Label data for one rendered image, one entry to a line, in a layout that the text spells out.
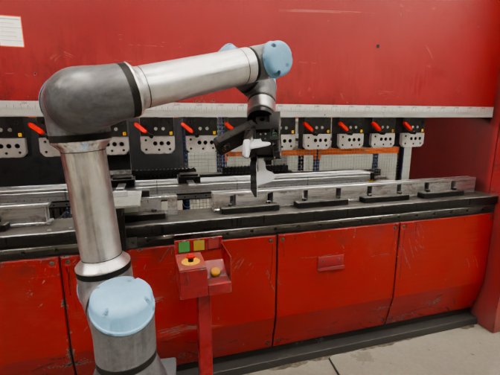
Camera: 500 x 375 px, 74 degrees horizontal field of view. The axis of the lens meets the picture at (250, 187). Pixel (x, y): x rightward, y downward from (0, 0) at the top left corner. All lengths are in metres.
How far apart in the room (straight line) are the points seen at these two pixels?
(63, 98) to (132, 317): 0.39
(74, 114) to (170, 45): 1.03
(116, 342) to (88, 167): 0.33
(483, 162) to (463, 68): 0.61
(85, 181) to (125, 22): 1.00
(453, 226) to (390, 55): 1.06
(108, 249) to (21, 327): 1.06
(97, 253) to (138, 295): 0.14
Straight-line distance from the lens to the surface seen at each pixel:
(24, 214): 1.72
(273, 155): 0.80
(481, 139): 2.57
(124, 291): 0.71
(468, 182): 2.49
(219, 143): 0.81
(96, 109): 0.61
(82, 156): 0.73
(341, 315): 2.07
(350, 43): 1.89
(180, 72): 0.65
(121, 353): 0.71
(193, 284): 1.32
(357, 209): 1.83
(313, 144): 1.76
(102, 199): 0.75
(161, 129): 1.57
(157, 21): 1.62
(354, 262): 1.93
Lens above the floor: 1.33
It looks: 12 degrees down
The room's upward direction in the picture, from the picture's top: straight up
